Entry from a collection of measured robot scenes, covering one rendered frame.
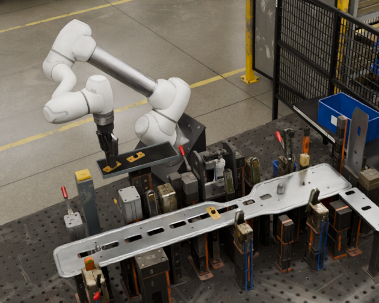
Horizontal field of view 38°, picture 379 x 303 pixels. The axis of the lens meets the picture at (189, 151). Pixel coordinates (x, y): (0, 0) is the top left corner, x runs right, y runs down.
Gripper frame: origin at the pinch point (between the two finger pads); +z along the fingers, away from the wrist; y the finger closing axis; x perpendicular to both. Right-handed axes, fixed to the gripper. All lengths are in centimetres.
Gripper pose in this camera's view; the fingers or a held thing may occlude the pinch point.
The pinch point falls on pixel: (110, 159)
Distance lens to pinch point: 254.9
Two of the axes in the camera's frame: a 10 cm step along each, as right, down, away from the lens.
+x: 6.8, -4.4, 5.8
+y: 7.3, 3.5, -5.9
